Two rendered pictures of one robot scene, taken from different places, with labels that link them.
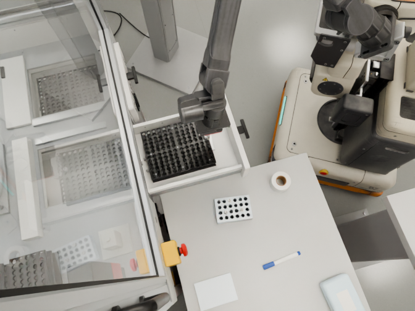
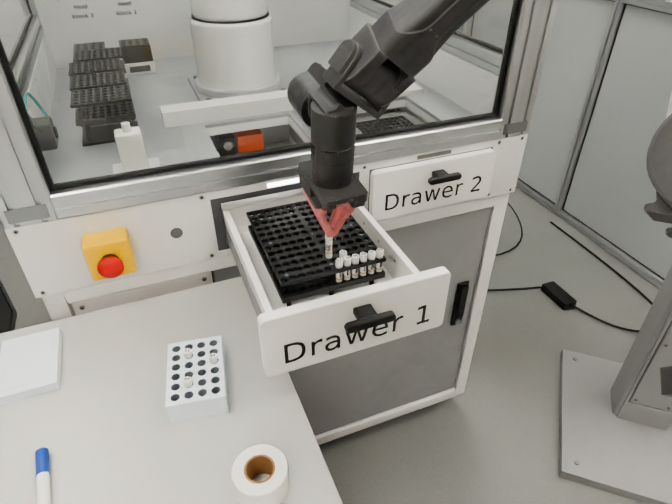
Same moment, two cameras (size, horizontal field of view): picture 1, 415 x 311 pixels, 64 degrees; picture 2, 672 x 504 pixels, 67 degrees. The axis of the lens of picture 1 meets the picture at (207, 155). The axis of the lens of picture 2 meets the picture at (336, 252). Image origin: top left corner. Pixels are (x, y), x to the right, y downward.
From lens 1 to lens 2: 92 cm
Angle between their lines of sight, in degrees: 54
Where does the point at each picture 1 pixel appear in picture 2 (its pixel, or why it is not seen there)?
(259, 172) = (293, 435)
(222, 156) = not seen: hidden behind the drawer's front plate
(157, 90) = (542, 410)
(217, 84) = (345, 46)
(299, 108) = not seen: outside the picture
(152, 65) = (590, 388)
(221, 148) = not seen: hidden behind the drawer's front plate
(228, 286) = (27, 380)
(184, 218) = (193, 310)
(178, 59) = (633, 434)
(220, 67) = (379, 33)
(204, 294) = (31, 342)
